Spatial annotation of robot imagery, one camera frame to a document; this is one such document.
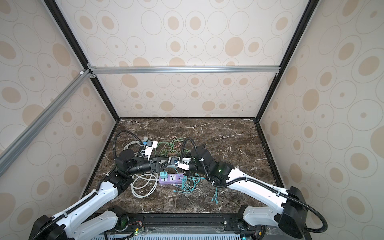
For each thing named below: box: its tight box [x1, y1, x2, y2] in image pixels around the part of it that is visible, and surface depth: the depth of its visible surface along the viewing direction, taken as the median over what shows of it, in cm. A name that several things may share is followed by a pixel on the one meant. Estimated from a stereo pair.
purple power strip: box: [158, 173, 185, 185], surface depth 87 cm
